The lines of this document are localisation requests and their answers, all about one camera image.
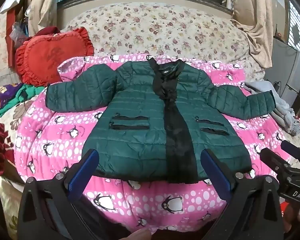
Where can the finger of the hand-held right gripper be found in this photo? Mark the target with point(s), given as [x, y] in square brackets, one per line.
[271, 158]
[291, 147]

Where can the white cabinet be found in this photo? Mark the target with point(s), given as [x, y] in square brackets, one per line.
[287, 65]

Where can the dark green puffer jacket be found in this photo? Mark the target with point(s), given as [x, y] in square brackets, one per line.
[130, 105]

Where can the beige flowered bedspread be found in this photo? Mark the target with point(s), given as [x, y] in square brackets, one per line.
[15, 122]

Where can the beige curtain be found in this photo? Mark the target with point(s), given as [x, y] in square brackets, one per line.
[43, 7]
[255, 17]

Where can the floral bed quilt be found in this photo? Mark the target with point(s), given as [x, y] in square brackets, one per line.
[152, 30]

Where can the red ruffled heart pillow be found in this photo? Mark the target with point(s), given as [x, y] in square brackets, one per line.
[47, 57]

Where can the purple cloth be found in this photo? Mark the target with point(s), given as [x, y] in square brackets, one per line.
[6, 91]

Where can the green cloth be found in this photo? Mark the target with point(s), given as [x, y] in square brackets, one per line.
[27, 91]

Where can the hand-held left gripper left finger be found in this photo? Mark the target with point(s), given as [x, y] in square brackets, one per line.
[89, 166]

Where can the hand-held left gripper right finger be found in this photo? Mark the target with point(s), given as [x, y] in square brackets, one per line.
[215, 171]

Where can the pink penguin print blanket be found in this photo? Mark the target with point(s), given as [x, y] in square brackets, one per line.
[65, 135]

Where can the person's left hand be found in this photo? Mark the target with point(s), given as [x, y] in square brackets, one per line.
[138, 235]

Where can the grey clothes pile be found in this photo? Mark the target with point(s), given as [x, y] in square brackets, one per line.
[282, 107]

